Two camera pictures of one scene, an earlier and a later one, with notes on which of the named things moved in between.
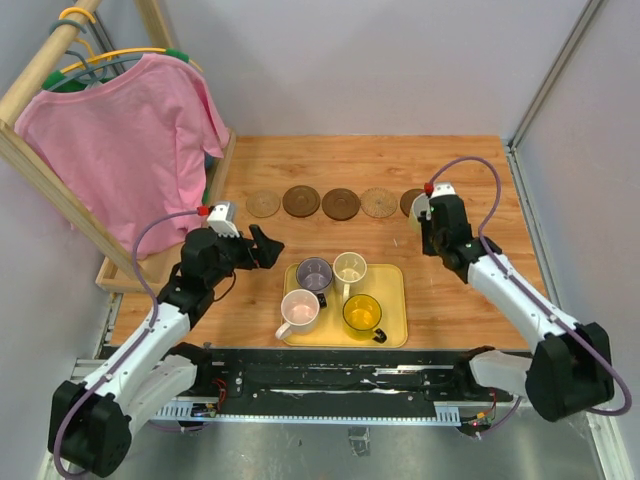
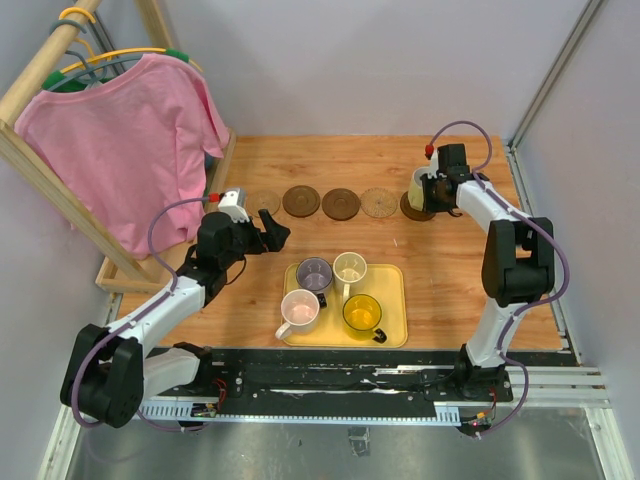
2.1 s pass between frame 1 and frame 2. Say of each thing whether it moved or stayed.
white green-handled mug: moved
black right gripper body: moved
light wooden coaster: stayed
